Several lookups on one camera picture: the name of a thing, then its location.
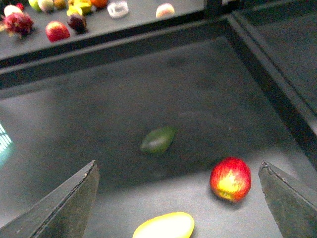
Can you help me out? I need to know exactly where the yellow mango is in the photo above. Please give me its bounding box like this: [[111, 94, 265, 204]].
[[132, 212, 195, 238]]

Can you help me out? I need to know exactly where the pale peach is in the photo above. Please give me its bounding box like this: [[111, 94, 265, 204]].
[[156, 3, 175, 18]]

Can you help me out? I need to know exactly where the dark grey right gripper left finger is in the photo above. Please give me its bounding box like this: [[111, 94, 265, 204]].
[[0, 160, 100, 238]]

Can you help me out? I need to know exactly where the white tape ring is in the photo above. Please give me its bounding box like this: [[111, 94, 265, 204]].
[[107, 0, 130, 18]]

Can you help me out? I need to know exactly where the light blue plastic basket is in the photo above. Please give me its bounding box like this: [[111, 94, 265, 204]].
[[0, 124, 14, 168]]

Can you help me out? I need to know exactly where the orange fruit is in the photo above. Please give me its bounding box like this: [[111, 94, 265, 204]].
[[90, 0, 108, 9]]

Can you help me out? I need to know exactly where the pink dragon fruit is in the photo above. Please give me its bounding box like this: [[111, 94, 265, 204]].
[[2, 12, 34, 38]]

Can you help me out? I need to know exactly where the red apple on shelf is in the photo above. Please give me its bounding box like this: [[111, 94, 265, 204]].
[[46, 21, 70, 42]]

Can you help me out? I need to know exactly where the brown kiwi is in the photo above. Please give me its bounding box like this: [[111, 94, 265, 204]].
[[53, 0, 66, 10]]

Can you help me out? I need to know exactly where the dark green avocado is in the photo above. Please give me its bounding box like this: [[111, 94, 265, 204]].
[[140, 126, 177, 155]]

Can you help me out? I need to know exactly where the yellow star fruit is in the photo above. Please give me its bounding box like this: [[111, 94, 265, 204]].
[[66, 0, 92, 16]]

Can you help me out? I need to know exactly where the red yellow apple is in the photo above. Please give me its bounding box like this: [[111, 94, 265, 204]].
[[210, 157, 252, 203]]

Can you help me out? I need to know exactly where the white round fruit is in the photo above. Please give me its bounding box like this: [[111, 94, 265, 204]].
[[3, 4, 23, 17]]

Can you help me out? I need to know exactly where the dark purple plum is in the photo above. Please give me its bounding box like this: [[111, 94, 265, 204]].
[[67, 14, 87, 33]]

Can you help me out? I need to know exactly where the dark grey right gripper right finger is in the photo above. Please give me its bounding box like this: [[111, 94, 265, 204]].
[[258, 160, 317, 238]]

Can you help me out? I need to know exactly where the green apple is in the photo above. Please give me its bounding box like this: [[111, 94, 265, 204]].
[[28, 0, 42, 12]]

